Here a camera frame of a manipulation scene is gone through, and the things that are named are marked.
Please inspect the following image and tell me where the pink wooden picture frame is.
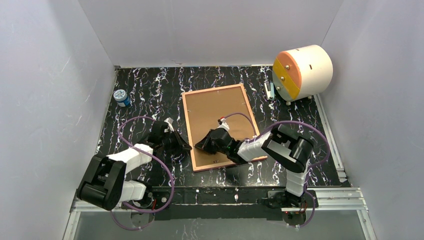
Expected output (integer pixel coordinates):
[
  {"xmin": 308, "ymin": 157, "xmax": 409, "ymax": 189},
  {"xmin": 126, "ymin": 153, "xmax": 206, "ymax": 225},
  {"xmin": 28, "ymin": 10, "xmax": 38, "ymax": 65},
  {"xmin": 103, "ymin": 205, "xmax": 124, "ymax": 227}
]
[{"xmin": 181, "ymin": 83, "xmax": 269, "ymax": 173}]

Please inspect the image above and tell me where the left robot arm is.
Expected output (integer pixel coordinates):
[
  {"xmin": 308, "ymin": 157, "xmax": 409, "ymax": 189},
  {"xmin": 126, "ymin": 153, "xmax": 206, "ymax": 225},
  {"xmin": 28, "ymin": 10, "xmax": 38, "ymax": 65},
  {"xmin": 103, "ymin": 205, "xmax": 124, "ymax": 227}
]
[{"xmin": 76, "ymin": 117, "xmax": 192, "ymax": 213}]

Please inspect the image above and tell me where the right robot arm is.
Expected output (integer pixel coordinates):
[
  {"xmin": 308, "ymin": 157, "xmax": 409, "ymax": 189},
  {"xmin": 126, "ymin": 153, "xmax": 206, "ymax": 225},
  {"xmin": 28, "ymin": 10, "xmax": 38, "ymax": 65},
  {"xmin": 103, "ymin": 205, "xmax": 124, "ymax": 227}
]
[{"xmin": 194, "ymin": 123, "xmax": 314, "ymax": 207}]

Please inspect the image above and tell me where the blue lidded small jar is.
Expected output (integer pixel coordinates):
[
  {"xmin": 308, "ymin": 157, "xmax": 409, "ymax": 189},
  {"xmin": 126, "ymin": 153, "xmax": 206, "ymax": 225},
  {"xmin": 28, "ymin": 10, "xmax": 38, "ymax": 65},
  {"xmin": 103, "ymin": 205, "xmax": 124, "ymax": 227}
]
[{"xmin": 112, "ymin": 89, "xmax": 131, "ymax": 108}]

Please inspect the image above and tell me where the white cylindrical drawer unit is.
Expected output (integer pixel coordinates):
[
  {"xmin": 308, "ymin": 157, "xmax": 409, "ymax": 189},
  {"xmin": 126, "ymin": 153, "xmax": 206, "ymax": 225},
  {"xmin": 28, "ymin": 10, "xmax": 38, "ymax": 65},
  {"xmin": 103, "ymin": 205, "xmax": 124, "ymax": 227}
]
[{"xmin": 272, "ymin": 44, "xmax": 334, "ymax": 106}]

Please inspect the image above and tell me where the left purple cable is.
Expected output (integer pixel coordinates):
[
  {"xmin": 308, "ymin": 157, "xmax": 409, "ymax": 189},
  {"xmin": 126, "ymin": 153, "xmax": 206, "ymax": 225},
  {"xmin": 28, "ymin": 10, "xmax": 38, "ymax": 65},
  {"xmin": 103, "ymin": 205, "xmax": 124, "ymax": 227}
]
[{"xmin": 109, "ymin": 116, "xmax": 175, "ymax": 232}]

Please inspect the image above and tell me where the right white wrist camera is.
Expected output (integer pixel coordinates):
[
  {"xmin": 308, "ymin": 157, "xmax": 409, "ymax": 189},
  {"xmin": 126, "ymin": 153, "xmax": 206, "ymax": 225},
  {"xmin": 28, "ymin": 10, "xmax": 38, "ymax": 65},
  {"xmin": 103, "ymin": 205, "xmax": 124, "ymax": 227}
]
[{"xmin": 218, "ymin": 117, "xmax": 230, "ymax": 132}]

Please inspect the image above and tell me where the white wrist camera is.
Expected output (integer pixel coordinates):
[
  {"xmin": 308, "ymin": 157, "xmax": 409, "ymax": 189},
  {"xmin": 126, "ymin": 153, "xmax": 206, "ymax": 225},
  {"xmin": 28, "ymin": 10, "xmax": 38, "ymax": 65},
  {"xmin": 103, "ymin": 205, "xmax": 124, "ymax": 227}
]
[
  {"xmin": 164, "ymin": 117, "xmax": 175, "ymax": 132},
  {"xmin": 218, "ymin": 117, "xmax": 230, "ymax": 132}
]

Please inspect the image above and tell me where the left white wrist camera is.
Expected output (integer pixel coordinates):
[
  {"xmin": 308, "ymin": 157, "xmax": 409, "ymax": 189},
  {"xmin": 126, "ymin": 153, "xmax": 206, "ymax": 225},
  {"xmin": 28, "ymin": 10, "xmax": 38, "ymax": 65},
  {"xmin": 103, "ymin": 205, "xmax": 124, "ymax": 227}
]
[{"xmin": 164, "ymin": 117, "xmax": 175, "ymax": 132}]

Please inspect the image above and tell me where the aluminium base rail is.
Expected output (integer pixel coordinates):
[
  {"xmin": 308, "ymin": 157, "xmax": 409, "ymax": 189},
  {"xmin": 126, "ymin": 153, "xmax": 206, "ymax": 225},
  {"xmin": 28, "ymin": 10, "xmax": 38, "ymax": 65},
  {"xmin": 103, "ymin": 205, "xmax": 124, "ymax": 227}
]
[{"xmin": 63, "ymin": 186, "xmax": 376, "ymax": 240}]

